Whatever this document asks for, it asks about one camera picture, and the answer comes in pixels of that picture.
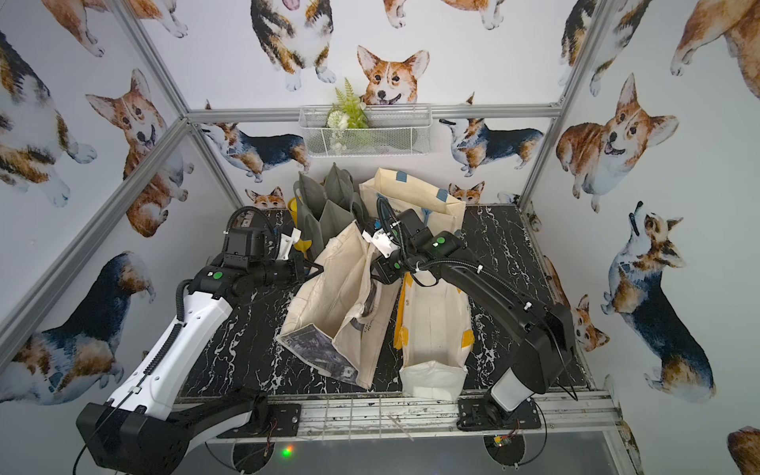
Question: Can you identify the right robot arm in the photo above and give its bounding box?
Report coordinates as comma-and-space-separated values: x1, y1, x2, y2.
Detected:
370, 197, 575, 412

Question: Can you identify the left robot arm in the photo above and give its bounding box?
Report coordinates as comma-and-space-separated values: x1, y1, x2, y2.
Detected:
76, 207, 323, 474

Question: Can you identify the cream canvas bag with print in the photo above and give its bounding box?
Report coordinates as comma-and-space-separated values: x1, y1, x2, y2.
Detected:
276, 223, 401, 390

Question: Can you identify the white bag with yellow handles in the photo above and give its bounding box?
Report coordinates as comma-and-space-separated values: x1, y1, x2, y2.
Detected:
394, 271, 475, 402

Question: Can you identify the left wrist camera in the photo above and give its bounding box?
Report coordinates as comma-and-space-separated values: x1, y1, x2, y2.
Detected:
276, 230, 299, 260

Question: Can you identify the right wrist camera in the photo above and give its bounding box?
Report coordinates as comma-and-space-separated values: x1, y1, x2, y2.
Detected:
362, 229, 400, 258

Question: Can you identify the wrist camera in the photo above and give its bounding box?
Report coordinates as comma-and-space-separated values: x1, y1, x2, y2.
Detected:
276, 230, 299, 260
362, 229, 400, 258

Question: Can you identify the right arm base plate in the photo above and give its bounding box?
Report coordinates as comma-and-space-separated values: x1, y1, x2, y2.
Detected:
456, 395, 542, 433

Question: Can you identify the cream bag with blue handles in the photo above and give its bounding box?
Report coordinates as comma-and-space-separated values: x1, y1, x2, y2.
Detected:
358, 168, 466, 235

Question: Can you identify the artificial green fern plant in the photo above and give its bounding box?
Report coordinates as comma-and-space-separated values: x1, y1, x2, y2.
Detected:
326, 79, 371, 154

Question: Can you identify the white wire mesh basket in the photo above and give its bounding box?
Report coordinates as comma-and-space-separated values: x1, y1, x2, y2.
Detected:
299, 105, 433, 158

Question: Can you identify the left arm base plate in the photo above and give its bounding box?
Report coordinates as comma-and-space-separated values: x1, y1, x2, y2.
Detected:
234, 404, 303, 439

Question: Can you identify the yellow plastic toy shovel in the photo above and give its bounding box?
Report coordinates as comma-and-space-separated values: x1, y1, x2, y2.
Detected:
288, 198, 312, 257

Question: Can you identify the grey-green canvas bag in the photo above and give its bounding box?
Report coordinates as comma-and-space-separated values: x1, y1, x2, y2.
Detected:
293, 163, 370, 260

